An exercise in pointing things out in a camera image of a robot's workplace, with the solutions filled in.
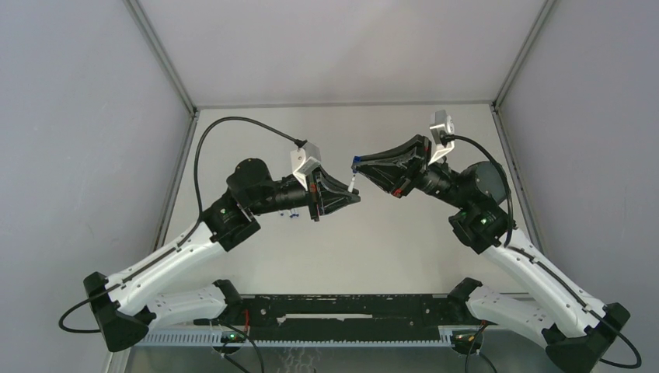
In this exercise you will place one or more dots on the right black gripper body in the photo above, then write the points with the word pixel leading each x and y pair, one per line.
pixel 416 167

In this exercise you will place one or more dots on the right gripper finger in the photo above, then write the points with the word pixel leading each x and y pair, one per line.
pixel 390 179
pixel 402 154

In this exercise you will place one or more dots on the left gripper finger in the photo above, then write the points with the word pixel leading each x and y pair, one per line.
pixel 329 204
pixel 332 190

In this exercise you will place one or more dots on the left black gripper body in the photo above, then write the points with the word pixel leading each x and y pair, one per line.
pixel 314 197

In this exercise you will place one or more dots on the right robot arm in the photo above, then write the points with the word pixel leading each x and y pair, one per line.
pixel 574 328

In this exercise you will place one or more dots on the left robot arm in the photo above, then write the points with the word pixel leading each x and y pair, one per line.
pixel 129 304

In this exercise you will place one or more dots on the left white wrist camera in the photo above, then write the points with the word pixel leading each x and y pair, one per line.
pixel 303 161

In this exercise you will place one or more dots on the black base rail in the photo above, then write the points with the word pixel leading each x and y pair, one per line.
pixel 349 318

